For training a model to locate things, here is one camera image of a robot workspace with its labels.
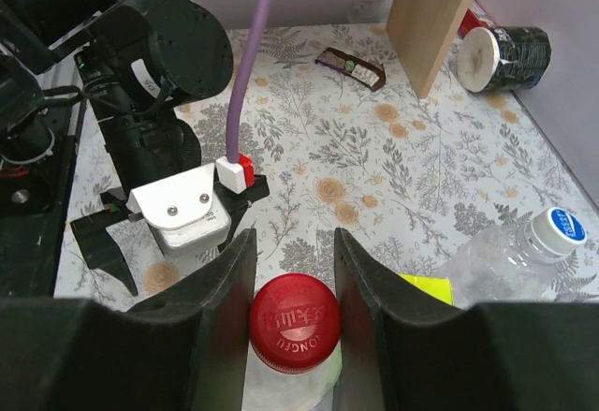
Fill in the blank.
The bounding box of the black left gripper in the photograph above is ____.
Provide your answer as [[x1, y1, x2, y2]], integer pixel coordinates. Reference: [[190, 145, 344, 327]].
[[70, 174, 270, 297]]

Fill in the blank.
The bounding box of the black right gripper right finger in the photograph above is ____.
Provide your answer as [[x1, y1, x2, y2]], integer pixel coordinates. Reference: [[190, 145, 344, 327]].
[[333, 228, 598, 410]]

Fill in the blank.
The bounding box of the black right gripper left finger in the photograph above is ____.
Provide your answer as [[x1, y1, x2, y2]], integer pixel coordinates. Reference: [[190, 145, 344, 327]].
[[1, 229, 257, 410]]

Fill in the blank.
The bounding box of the red label water bottle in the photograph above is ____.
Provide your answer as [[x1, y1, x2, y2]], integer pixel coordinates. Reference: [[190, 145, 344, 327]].
[[241, 273, 343, 411]]

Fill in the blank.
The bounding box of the red bottle cap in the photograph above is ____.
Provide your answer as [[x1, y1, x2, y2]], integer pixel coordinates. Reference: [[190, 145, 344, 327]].
[[249, 273, 341, 374]]

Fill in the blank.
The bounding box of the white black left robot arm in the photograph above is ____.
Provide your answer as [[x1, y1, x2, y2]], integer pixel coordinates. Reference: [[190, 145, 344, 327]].
[[1, 0, 270, 296]]

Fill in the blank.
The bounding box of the green Gillette razor box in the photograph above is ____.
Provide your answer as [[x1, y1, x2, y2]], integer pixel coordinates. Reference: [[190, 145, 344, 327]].
[[400, 273, 454, 305]]

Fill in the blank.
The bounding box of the brown snack bar wrapper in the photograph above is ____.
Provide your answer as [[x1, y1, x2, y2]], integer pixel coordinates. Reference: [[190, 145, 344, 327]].
[[314, 47, 387, 92]]

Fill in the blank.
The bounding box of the black tape roll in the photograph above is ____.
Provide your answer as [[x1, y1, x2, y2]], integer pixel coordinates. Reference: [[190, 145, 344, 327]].
[[456, 27, 552, 93]]

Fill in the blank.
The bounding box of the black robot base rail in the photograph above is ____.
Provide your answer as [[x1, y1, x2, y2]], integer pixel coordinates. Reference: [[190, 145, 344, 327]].
[[1, 103, 86, 298]]

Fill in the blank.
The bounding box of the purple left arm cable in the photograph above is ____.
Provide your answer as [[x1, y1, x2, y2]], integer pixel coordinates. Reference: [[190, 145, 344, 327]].
[[215, 0, 256, 195]]

